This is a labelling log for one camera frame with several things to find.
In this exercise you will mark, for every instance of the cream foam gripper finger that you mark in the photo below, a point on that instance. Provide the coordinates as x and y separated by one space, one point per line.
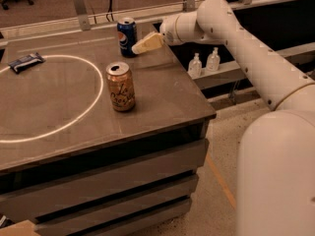
151 41

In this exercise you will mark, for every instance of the blue pepsi can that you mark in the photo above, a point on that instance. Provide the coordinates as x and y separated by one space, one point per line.
127 36

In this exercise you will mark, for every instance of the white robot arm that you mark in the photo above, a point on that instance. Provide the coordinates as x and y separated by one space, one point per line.
276 157

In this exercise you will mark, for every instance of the gold lacroix can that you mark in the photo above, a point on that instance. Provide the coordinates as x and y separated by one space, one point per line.
120 85

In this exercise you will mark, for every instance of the blue rxbar blueberry wrapper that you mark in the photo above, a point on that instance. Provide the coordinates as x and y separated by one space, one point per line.
24 62

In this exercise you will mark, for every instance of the left clear sanitizer bottle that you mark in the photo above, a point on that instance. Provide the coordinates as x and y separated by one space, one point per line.
195 67

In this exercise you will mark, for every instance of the clear sanitizer bottle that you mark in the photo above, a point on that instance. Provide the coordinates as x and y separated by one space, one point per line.
213 60
195 67

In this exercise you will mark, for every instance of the right clear sanitizer bottle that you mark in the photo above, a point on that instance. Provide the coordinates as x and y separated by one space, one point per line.
213 60

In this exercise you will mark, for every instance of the grey metal shelf ledge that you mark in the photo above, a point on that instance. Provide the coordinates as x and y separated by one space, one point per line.
301 56

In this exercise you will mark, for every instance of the grey drawer cabinet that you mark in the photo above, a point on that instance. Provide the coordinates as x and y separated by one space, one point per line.
110 188

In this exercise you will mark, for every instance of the metal railing post left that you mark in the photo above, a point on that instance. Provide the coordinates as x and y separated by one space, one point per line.
82 14

